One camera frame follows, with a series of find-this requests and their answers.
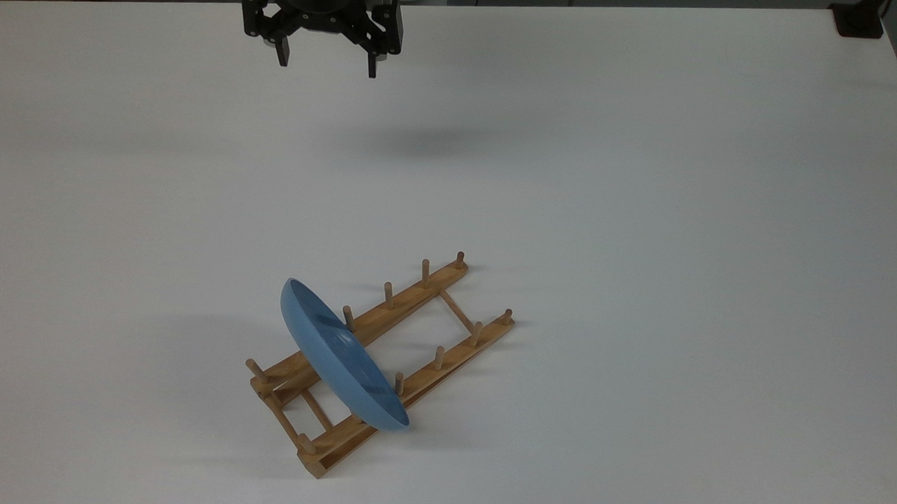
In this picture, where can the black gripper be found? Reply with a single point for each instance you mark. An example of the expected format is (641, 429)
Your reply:
(319, 5)

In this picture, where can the blue plate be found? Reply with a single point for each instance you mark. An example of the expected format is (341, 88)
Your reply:
(333, 345)

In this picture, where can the wooden plate rack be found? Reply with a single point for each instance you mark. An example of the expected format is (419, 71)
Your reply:
(452, 364)

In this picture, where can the black pole stand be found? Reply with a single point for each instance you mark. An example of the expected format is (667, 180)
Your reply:
(859, 20)

